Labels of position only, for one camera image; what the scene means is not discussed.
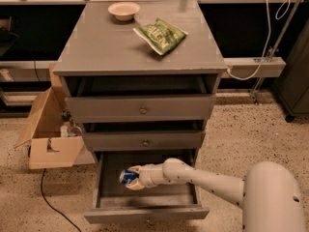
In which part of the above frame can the small bottle in box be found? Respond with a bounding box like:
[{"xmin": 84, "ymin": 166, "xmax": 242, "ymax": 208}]
[{"xmin": 60, "ymin": 111, "xmax": 71, "ymax": 137}]

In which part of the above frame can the blue pepsi can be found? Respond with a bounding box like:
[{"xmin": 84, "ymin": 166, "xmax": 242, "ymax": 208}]
[{"xmin": 119, "ymin": 169, "xmax": 139, "ymax": 185}]

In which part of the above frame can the grey bottom drawer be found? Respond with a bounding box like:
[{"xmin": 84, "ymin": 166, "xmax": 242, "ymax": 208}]
[{"xmin": 85, "ymin": 150, "xmax": 209, "ymax": 223}]

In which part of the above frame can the black floor cable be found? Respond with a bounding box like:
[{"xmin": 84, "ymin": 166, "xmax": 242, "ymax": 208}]
[{"xmin": 40, "ymin": 168, "xmax": 83, "ymax": 232}]

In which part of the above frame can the white bowl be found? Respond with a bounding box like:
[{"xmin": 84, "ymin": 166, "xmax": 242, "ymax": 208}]
[{"xmin": 108, "ymin": 2, "xmax": 140, "ymax": 21}]

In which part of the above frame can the white hanging cable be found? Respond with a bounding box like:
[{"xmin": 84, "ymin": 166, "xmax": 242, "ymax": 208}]
[{"xmin": 225, "ymin": 0, "xmax": 292, "ymax": 81}]

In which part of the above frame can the grey drawer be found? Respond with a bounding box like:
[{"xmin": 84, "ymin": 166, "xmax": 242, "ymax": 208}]
[
  {"xmin": 66, "ymin": 74, "xmax": 215, "ymax": 123},
  {"xmin": 83, "ymin": 121, "xmax": 205, "ymax": 151},
  {"xmin": 85, "ymin": 150, "xmax": 209, "ymax": 223}
]

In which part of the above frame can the brown cardboard box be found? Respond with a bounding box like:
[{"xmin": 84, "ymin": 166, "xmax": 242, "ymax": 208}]
[{"xmin": 14, "ymin": 64, "xmax": 97, "ymax": 169}]

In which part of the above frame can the grey drawer cabinet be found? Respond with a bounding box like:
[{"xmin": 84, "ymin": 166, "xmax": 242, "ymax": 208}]
[{"xmin": 52, "ymin": 0, "xmax": 228, "ymax": 166}]

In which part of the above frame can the green chip bag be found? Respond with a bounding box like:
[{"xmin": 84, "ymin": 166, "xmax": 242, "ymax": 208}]
[{"xmin": 133, "ymin": 18, "xmax": 187, "ymax": 56}]

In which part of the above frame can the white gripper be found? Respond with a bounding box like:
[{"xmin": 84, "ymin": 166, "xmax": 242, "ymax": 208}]
[{"xmin": 126, "ymin": 163, "xmax": 169, "ymax": 190}]

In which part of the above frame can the dark grey side cabinet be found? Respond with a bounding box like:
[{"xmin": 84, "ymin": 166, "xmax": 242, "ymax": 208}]
[{"xmin": 273, "ymin": 19, "xmax": 309, "ymax": 123}]

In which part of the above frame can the grey top drawer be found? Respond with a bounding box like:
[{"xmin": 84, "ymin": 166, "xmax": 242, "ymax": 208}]
[{"xmin": 66, "ymin": 74, "xmax": 215, "ymax": 123}]

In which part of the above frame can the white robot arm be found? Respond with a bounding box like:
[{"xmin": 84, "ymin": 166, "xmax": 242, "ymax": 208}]
[{"xmin": 120, "ymin": 158, "xmax": 306, "ymax": 232}]

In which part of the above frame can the grey middle drawer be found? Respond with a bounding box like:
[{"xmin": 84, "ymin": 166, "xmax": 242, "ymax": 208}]
[{"xmin": 83, "ymin": 121, "xmax": 205, "ymax": 151}]

